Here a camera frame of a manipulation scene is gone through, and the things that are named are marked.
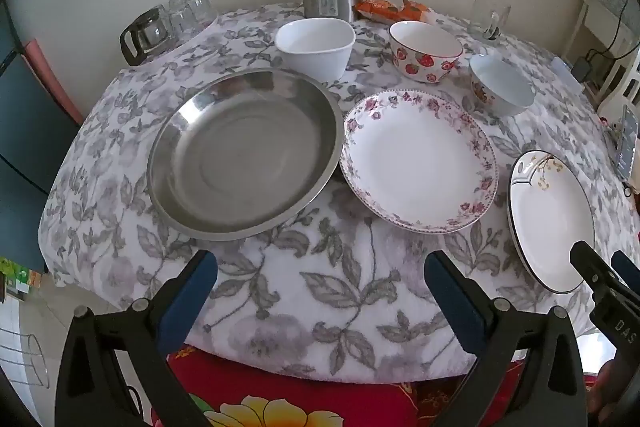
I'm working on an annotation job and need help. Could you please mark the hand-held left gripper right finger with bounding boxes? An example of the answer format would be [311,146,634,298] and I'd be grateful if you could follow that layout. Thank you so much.
[424,250,588,427]

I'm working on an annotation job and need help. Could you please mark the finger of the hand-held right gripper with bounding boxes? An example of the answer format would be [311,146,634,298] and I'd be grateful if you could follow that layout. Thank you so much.
[570,240,626,308]
[611,251,640,298]

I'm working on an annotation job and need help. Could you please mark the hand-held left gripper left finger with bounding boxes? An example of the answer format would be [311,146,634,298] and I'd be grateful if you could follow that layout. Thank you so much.
[55,249,219,427]

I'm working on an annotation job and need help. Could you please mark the black rimmed yellow flower plate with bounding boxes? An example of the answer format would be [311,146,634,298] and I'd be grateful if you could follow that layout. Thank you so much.
[507,150,596,294]

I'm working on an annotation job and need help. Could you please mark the pink floral rimmed plate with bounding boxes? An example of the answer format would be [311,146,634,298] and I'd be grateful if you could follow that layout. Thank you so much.
[339,90,499,235]

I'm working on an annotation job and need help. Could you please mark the light blue bowl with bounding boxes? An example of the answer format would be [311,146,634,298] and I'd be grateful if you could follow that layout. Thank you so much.
[469,54,537,118]

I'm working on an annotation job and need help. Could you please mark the strawberry print bowl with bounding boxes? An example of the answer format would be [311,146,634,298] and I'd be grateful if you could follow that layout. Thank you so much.
[389,21,465,84]

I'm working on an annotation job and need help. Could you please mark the plain white bowl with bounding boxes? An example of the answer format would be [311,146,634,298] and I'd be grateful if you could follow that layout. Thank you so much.
[275,19,356,82]

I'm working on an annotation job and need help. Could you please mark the person's right hand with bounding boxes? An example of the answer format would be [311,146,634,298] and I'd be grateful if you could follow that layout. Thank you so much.
[586,357,640,415]

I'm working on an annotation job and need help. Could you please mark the grey floral tablecloth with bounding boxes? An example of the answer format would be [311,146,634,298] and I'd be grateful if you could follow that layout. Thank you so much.
[39,2,640,380]

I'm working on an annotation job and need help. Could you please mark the smartphone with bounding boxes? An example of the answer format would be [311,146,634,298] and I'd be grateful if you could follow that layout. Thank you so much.
[616,104,640,180]

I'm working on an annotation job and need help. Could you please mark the red floral cloth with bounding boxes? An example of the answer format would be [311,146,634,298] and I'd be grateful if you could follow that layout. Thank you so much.
[165,342,601,427]

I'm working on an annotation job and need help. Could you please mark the green boxes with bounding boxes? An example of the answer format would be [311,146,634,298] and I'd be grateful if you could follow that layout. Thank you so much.
[0,257,43,303]

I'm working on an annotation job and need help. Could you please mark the white furniture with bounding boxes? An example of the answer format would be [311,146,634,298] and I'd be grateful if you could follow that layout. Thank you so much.
[560,0,640,108]

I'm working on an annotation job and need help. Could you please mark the dark blue cabinet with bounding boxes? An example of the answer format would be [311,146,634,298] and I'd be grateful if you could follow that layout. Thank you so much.
[0,2,83,273]

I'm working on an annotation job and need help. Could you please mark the pink board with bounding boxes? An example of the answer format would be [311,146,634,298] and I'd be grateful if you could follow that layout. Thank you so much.
[25,39,86,125]

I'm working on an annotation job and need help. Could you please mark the glass coffee pot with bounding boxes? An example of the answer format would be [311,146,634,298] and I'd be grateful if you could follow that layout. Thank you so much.
[119,6,173,66]

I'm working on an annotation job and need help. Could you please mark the clear glass mug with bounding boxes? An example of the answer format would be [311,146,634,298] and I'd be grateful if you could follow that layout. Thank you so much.
[470,0,512,42]

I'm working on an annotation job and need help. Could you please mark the wire rack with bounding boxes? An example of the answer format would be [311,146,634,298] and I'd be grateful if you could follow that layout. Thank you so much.
[0,327,48,388]

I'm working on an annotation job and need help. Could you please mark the black cable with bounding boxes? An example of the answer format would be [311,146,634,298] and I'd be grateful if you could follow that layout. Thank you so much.
[584,0,635,64]

